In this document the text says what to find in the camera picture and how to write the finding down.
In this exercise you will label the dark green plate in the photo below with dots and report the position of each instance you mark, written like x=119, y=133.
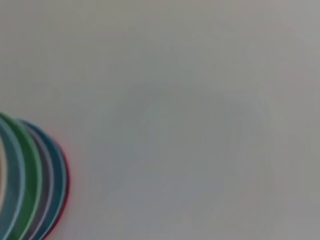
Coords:
x=31, y=162

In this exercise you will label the light blue plate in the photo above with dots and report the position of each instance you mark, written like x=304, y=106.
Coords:
x=15, y=175

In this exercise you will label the dark blue plate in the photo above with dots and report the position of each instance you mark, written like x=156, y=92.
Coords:
x=56, y=170

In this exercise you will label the red plate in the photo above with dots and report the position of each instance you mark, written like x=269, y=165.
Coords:
x=67, y=180

